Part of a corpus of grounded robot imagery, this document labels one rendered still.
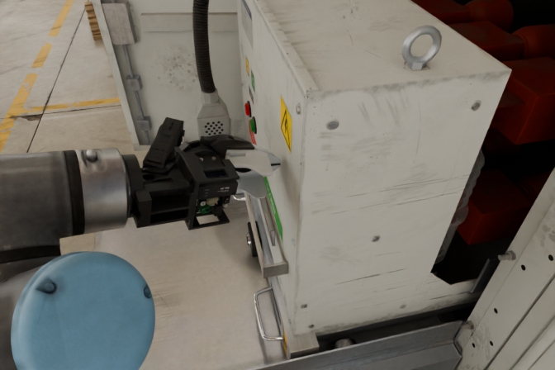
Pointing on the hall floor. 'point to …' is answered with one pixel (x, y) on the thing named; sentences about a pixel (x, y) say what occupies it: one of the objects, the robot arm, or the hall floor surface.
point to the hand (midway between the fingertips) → (269, 160)
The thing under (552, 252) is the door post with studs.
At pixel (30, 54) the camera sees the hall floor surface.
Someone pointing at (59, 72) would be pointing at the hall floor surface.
